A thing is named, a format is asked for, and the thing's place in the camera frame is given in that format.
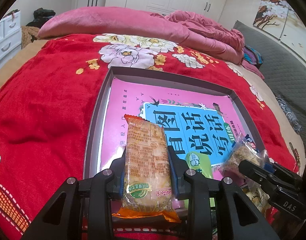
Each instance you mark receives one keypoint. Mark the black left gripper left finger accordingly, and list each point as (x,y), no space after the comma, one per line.
(61,216)

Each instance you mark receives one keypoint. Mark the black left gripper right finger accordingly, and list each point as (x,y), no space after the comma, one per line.
(215,201)

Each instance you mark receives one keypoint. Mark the clear packet crispy snack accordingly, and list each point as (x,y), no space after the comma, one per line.
(242,151)

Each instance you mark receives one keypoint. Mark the orange rice cracker packet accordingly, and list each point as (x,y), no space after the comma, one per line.
(147,190)

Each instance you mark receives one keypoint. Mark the yellow cartoon cow packet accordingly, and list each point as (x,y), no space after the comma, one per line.
(257,196)

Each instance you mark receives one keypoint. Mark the blue oreo cookie packet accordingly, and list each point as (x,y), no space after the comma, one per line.
(250,142)

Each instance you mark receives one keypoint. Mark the green milk candy packet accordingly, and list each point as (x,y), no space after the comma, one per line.
(200,163)

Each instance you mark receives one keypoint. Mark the grey shallow box tray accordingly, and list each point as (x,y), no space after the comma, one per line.
(150,77)

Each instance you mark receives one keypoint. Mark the pink and blue book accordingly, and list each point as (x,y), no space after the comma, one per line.
(203,123)

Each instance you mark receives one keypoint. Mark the grey quilted headboard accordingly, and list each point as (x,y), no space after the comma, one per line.
(284,73)

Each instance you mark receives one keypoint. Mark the red floral blanket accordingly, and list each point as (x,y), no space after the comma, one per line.
(46,108)

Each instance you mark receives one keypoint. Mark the colourful folded clothes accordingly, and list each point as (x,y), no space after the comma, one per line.
(252,56)

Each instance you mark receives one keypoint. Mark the pink crumpled duvet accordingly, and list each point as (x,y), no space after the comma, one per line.
(217,41)

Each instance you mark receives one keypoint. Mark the white drawer cabinet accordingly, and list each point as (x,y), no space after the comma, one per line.
(10,36)

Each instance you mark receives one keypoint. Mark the black clothes pile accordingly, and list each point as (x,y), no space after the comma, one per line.
(41,16)

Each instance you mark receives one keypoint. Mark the pink pillow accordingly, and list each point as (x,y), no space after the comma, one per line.
(114,20)

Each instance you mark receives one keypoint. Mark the floral wall painting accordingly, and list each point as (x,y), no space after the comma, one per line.
(272,16)

